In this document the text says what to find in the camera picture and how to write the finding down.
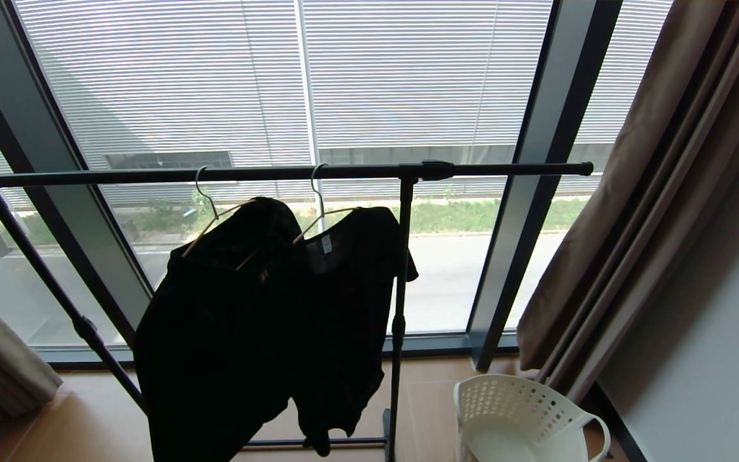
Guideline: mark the black clothes rack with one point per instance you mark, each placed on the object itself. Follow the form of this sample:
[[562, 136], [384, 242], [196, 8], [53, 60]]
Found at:
[[344, 171]]

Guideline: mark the brown curtain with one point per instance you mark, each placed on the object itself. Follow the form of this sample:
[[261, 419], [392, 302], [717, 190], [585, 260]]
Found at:
[[652, 192]]

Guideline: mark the black garment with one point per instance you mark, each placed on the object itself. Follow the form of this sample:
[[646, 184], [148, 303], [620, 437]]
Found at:
[[350, 308]]

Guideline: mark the white laundry basket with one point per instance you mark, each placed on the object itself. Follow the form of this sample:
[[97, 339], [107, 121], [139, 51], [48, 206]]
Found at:
[[510, 417]]

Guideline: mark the pink clothes hanger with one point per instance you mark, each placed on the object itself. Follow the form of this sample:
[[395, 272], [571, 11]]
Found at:
[[317, 192], [206, 196]]

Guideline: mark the black shorts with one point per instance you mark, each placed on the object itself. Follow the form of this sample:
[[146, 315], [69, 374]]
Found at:
[[215, 353]]

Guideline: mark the window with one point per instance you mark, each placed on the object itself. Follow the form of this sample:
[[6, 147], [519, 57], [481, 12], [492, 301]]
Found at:
[[562, 96]]

